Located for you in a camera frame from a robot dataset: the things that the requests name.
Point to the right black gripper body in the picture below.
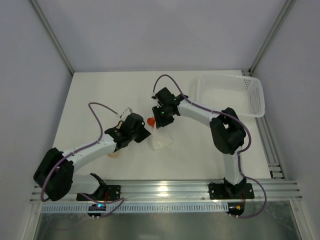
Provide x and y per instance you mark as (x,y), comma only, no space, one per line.
(161,118)

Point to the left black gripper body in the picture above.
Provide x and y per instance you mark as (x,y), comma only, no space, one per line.
(141,131)

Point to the orange plastic spoon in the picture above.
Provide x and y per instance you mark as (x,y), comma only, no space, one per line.
(151,121)

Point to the white paper napkin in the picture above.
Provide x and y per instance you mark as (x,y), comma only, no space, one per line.
(159,138)

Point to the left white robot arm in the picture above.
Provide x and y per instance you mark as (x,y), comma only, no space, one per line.
(56,175)

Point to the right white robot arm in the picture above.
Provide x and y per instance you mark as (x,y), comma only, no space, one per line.
(226,130)

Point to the beige utensil case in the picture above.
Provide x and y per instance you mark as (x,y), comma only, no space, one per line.
(116,154)

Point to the white plastic basket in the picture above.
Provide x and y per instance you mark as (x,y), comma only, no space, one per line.
(244,94)

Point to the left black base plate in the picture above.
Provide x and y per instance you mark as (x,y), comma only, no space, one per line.
(112,191)

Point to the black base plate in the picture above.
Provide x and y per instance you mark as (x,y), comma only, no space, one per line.
(112,191)
(227,191)

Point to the white slotted cable duct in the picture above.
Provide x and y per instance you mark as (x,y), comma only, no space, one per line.
(127,208)

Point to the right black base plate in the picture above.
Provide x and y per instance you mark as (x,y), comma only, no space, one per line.
(227,191)

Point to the right side aluminium rail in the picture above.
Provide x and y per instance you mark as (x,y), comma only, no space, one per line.
(270,149)

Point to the aluminium mounting rail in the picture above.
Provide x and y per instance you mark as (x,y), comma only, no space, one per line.
(151,191)

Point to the left aluminium frame post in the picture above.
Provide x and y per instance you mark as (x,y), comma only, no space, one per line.
(51,34)

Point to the aluminium frame post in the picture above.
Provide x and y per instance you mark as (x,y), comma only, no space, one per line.
(51,34)
(271,35)

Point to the right aluminium frame post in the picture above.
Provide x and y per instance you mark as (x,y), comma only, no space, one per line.
(271,35)

